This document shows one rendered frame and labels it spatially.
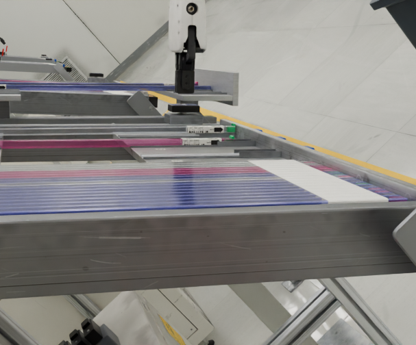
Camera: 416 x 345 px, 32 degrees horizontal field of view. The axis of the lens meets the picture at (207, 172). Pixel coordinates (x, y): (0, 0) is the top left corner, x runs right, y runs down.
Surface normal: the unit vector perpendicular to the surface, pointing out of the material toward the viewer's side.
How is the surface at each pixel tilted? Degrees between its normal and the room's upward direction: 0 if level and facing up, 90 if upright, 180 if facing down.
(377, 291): 0
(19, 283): 90
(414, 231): 90
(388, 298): 0
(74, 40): 90
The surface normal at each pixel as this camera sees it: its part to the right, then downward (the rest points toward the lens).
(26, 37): 0.25, 0.17
